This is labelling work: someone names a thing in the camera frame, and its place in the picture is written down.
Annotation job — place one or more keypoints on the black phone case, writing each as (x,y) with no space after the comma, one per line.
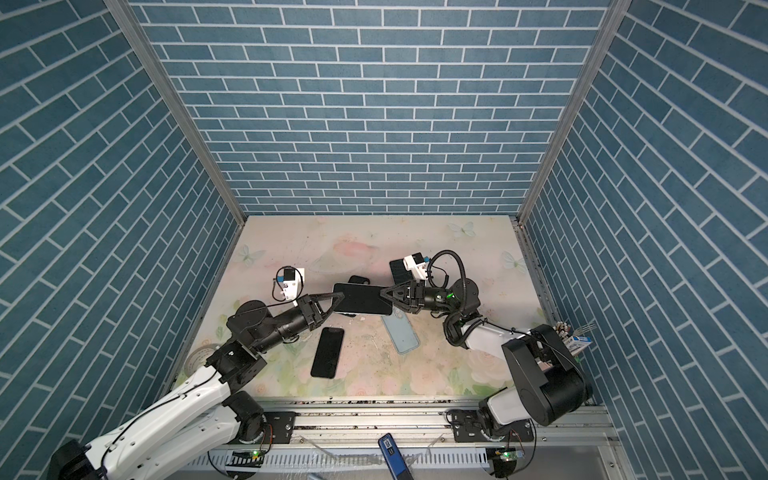
(356,279)

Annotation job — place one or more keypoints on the aluminium corner post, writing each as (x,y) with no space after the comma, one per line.
(129,25)
(596,55)

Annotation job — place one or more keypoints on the clear tape roll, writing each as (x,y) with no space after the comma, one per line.
(198,358)

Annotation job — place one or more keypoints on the blue handheld device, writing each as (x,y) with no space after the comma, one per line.
(393,458)

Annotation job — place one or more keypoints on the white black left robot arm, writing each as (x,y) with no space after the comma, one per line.
(210,408)

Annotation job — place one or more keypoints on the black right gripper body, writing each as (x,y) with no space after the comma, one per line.
(430,299)

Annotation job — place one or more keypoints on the purple phone black screen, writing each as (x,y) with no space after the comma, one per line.
(328,352)

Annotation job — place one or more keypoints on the aluminium corner post right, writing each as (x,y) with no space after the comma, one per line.
(596,55)

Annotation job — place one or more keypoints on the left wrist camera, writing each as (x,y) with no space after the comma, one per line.
(288,283)

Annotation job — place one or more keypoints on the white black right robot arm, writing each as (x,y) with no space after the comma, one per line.
(548,383)

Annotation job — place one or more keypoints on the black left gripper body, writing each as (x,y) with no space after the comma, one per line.
(307,314)

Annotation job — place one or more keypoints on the aluminium corner post left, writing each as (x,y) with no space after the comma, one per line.
(129,25)

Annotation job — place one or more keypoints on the blue phone black screen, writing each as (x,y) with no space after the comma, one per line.
(399,272)

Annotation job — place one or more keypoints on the white phone black screen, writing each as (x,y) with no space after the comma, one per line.
(362,299)

